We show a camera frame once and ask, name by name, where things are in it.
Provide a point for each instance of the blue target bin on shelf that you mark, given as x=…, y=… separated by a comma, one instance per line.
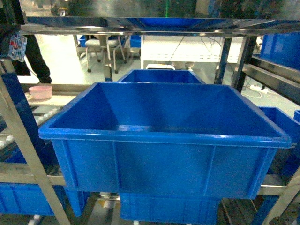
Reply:
x=164, y=139

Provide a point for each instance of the blue bin lower left shelf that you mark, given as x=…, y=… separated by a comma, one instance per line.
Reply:
x=28, y=199

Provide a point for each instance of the blue bin behind target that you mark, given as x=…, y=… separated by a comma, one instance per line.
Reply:
x=161, y=76

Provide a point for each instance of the office chair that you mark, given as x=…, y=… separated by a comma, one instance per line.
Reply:
x=102, y=46

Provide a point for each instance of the blue bin under target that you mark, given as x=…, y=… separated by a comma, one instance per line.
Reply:
x=180, y=209

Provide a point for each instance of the pink bowl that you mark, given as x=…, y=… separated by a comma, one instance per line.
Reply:
x=41, y=92

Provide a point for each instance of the person in black trousers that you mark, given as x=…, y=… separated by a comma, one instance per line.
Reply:
x=35, y=60

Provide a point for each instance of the steel shelf frame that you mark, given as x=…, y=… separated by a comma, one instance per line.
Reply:
x=281, y=79

